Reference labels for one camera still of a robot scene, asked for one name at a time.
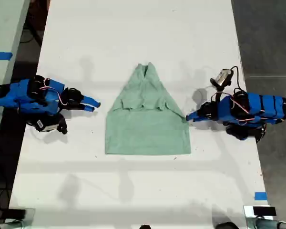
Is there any pale green t-shirt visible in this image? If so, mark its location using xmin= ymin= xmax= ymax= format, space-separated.
xmin=104 ymin=62 xmax=192 ymax=156

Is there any pale side table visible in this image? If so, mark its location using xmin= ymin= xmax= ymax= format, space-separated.
xmin=0 ymin=0 xmax=31 ymax=153

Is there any short blue tape strip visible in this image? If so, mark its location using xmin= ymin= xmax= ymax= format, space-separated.
xmin=254 ymin=191 xmax=268 ymax=201

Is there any black flat device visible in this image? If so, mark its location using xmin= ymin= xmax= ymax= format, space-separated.
xmin=253 ymin=206 xmax=277 ymax=217

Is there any black small box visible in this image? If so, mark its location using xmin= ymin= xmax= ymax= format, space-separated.
xmin=7 ymin=208 xmax=27 ymax=219

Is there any black camera stalk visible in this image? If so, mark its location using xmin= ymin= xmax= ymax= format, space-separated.
xmin=210 ymin=78 xmax=231 ymax=104
xmin=56 ymin=114 xmax=68 ymax=135

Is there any black silver camera box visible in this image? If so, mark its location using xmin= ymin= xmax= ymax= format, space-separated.
xmin=214 ymin=68 xmax=235 ymax=86

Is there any black camera box white label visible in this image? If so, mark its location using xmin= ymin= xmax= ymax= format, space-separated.
xmin=32 ymin=118 xmax=61 ymax=133

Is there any black camera cable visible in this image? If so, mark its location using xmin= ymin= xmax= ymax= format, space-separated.
xmin=230 ymin=66 xmax=241 ymax=93

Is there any black floor cable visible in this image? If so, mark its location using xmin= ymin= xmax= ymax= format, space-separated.
xmin=19 ymin=27 xmax=40 ymax=45

